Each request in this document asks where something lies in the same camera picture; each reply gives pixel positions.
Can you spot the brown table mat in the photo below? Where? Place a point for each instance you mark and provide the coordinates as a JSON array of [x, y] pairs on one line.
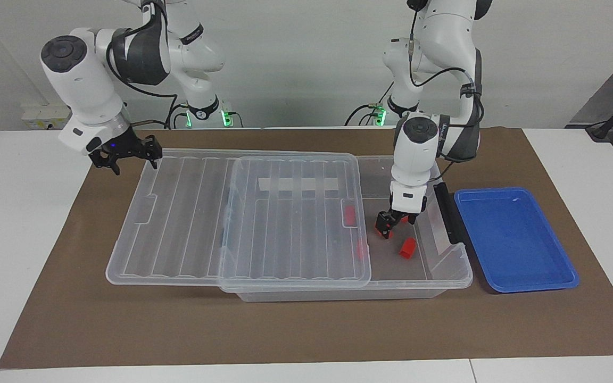
[[125, 324]]

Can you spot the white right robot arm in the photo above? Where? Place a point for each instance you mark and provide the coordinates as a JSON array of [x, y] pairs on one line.
[[83, 80]]

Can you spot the red block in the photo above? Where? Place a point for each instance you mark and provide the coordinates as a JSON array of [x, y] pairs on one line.
[[349, 216], [379, 230], [361, 250], [407, 248]]

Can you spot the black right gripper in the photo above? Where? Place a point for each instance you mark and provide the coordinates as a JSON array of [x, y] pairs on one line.
[[123, 146]]

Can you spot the clear ribbed plastic lid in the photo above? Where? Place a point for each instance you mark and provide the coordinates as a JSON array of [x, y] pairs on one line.
[[179, 223]]

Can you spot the white wall socket strip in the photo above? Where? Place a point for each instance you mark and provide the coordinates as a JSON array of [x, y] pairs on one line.
[[46, 117]]

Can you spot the blue plastic tray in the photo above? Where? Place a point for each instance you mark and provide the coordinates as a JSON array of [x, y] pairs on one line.
[[514, 239]]

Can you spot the clear plastic storage box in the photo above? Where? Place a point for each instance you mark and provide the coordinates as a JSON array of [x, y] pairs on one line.
[[391, 268]]

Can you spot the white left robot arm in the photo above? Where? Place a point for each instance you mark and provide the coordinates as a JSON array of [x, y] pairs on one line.
[[423, 149]]

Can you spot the green lit connector plug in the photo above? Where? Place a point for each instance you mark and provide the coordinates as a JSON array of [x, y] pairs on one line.
[[378, 114], [226, 114]]

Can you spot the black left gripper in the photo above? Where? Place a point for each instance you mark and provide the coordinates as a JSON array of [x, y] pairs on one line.
[[412, 218]]

